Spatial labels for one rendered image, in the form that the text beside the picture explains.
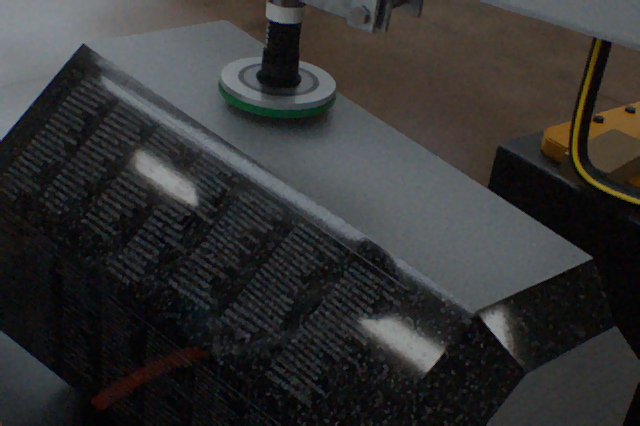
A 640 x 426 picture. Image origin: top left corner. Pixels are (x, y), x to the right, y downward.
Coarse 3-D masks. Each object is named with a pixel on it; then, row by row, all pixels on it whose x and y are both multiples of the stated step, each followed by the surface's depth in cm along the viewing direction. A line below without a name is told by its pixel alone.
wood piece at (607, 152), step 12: (612, 132) 199; (588, 144) 193; (600, 144) 193; (612, 144) 194; (624, 144) 195; (636, 144) 196; (564, 156) 188; (600, 156) 189; (612, 156) 189; (624, 156) 190; (636, 156) 191; (564, 168) 189; (600, 168) 184; (612, 168) 185; (624, 168) 188; (636, 168) 193; (576, 180) 188; (624, 180) 191
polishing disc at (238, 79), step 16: (240, 64) 182; (256, 64) 183; (304, 64) 186; (224, 80) 175; (240, 80) 176; (256, 80) 176; (304, 80) 179; (320, 80) 180; (240, 96) 171; (256, 96) 171; (272, 96) 171; (288, 96) 172; (304, 96) 173; (320, 96) 174
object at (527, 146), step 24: (504, 144) 209; (528, 144) 211; (504, 168) 210; (528, 168) 204; (552, 168) 202; (504, 192) 211; (528, 192) 206; (552, 192) 201; (576, 192) 196; (552, 216) 202; (576, 216) 197; (600, 216) 192; (624, 216) 188; (576, 240) 199; (600, 240) 194; (624, 240) 189; (600, 264) 195; (624, 264) 190; (624, 288) 193
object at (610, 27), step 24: (360, 0) 152; (480, 0) 140; (504, 0) 137; (528, 0) 135; (552, 0) 133; (576, 0) 131; (600, 0) 129; (624, 0) 127; (576, 24) 132; (600, 24) 130; (624, 24) 128
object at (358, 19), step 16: (304, 0) 161; (320, 0) 159; (336, 0) 158; (384, 0) 153; (400, 0) 160; (416, 0) 162; (352, 16) 153; (384, 16) 153; (416, 16) 163; (384, 32) 155
